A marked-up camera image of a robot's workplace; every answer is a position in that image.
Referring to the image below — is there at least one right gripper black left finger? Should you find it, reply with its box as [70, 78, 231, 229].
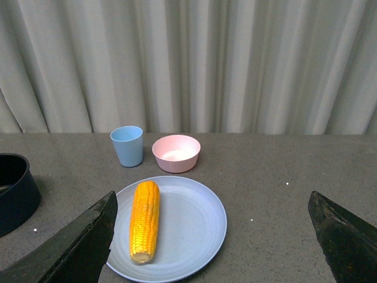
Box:
[1, 191, 118, 282]

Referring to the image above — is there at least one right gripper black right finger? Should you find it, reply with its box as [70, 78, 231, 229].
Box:
[308, 191, 376, 282]

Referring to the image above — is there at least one yellow corn cob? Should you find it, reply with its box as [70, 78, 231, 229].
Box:
[129, 180, 160, 264]

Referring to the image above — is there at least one dark blue saucepan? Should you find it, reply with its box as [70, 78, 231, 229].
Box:
[1, 153, 41, 236]

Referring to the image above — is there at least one light blue plate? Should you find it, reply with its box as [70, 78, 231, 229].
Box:
[107, 176, 227, 282]

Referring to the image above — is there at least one light blue cup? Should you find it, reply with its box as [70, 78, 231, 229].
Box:
[110, 126, 144, 167]

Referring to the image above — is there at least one pink bowl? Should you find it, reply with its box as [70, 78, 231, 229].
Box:
[152, 134, 201, 173]

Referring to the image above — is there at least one white curtain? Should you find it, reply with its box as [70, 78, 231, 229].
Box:
[1, 1, 376, 135]

